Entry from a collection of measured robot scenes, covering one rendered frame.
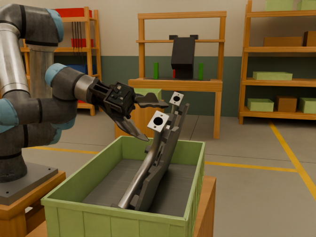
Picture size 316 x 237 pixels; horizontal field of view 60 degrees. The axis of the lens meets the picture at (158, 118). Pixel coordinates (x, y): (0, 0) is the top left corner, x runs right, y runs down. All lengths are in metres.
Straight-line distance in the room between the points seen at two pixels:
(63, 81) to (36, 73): 0.33
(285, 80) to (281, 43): 0.65
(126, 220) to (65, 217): 0.18
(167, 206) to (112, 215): 0.27
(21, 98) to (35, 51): 0.32
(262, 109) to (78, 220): 4.87
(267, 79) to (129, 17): 3.08
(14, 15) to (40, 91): 0.28
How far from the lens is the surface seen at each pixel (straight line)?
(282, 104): 5.52
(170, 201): 1.01
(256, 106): 5.42
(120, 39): 6.25
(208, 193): 1.20
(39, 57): 1.13
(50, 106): 0.85
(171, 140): 0.77
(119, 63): 6.27
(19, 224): 1.15
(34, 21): 1.10
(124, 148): 1.37
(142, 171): 0.82
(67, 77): 0.81
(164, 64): 5.98
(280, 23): 5.96
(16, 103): 0.84
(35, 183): 1.18
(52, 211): 0.87
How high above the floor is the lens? 1.37
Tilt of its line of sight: 14 degrees down
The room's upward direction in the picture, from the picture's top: straight up
